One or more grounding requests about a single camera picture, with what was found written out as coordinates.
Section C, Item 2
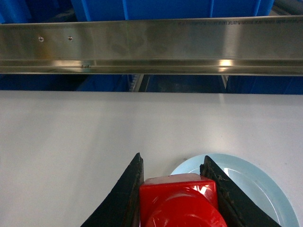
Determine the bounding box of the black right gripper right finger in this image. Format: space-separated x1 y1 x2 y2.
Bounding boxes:
200 155 280 227

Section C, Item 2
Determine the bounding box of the large blue bin left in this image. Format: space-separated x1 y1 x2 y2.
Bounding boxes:
0 0 32 24

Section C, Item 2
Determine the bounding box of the small blue bin lower centre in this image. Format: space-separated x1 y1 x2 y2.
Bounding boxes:
0 74 129 92

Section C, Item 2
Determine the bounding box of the pale blue round plate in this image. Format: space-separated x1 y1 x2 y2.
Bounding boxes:
170 153 301 227

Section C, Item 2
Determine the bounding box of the stainless steel shelf rail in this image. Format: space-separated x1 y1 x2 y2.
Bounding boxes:
0 16 303 76

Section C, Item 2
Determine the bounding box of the large blue bin right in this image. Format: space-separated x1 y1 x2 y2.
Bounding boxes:
71 0 274 21

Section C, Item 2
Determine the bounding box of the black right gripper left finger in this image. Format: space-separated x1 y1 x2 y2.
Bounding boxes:
82 153 144 227

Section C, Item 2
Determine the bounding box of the blue bin lower right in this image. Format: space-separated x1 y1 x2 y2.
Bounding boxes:
226 76 303 95

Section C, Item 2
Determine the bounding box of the large blue bin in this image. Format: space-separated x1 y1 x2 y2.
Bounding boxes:
71 0 274 21
0 0 32 24

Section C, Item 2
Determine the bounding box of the red toy building block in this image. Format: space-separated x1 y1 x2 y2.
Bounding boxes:
139 173 227 227

